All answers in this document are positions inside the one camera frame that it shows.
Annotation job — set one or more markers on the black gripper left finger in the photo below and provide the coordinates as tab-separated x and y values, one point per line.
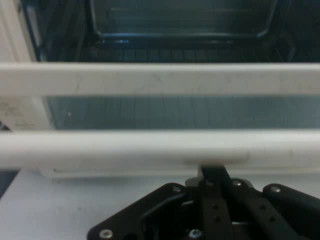
160	210

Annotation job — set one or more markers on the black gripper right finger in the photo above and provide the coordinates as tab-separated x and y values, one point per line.
287	215

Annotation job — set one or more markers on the cream glass oven door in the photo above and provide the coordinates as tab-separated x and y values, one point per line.
160	80

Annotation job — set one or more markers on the cream toaster oven body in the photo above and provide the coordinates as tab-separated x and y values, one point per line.
12	37

